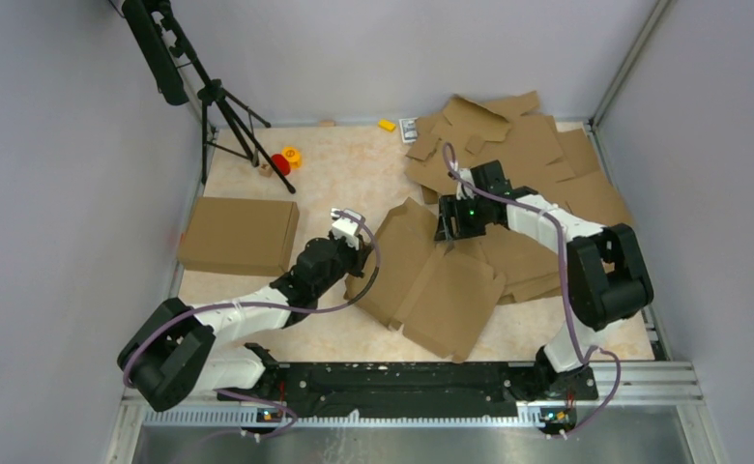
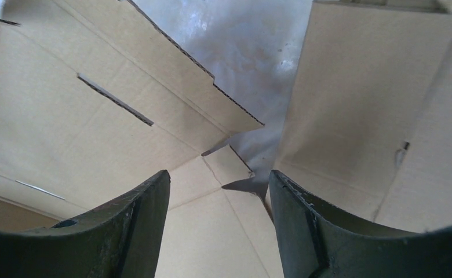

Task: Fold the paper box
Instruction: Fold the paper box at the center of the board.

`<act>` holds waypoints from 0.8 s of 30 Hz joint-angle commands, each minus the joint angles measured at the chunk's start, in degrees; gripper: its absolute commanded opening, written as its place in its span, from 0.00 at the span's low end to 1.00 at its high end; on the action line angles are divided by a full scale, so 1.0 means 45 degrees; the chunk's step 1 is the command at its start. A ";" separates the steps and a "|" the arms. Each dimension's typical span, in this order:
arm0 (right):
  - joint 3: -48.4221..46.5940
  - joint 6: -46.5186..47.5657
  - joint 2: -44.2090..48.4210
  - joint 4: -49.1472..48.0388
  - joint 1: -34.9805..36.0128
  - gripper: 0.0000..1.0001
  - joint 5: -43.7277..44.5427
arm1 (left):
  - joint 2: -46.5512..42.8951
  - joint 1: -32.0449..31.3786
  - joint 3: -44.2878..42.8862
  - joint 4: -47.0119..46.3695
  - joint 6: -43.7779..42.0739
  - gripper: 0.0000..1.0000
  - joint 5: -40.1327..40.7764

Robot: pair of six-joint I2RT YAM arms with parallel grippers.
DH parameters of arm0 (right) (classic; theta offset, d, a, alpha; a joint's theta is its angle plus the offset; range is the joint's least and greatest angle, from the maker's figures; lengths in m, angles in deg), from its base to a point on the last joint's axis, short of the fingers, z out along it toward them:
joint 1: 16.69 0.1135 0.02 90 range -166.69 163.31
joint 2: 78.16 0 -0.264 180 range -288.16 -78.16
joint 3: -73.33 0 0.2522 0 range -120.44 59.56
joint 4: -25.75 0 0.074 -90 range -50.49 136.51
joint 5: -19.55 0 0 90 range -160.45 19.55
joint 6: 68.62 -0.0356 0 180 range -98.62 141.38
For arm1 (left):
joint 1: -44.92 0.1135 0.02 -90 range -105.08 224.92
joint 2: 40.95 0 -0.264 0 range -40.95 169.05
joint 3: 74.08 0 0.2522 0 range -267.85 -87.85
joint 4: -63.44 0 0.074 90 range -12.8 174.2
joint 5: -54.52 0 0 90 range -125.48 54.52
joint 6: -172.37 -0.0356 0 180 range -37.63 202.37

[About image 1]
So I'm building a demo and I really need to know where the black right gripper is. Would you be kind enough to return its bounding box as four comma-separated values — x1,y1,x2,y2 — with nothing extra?
435,193,489,244

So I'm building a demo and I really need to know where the cardboard box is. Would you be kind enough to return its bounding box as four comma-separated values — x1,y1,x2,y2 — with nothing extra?
177,196,300,277
345,198,507,363

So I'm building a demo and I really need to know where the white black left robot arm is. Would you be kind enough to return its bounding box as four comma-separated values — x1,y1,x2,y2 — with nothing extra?
117,236,380,412

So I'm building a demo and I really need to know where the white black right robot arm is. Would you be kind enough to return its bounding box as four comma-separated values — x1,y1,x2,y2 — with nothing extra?
434,160,653,398

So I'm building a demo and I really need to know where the folded closed cardboard box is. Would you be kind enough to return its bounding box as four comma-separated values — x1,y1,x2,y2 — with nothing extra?
177,196,300,277

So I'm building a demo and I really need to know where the playing card box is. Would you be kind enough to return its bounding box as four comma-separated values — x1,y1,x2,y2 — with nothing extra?
397,118,419,145

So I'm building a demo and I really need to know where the red round toy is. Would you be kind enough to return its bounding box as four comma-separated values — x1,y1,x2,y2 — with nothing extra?
271,154,292,176

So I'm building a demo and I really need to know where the small wooden cube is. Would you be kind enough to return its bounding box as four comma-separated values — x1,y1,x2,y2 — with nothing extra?
257,164,274,177

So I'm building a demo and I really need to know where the orange round toy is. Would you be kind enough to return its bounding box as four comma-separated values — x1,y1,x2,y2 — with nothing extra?
280,146,303,169

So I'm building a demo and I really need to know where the cardboard sheet pile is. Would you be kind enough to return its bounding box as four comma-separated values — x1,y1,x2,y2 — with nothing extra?
405,92,633,302

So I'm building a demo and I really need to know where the yellow block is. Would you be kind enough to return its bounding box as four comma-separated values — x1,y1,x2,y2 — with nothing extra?
378,119,396,132

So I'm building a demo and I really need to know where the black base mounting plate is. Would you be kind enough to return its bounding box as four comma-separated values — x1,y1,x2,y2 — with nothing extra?
245,362,599,419

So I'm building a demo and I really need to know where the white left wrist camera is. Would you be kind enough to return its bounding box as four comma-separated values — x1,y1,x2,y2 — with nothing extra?
330,208,364,250

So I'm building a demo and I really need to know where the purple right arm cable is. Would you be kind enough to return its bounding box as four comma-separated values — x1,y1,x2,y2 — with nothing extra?
441,141,623,442

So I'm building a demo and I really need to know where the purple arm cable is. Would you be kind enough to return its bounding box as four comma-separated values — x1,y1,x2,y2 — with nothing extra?
441,141,623,442
122,210,382,443

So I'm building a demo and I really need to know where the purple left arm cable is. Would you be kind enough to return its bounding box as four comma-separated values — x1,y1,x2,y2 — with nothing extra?
122,210,382,443

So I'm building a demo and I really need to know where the aluminium frame rail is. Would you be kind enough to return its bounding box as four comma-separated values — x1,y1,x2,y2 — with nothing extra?
105,362,728,463

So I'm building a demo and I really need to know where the black camera tripod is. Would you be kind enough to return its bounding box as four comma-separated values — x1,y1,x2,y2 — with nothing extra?
110,0,297,194

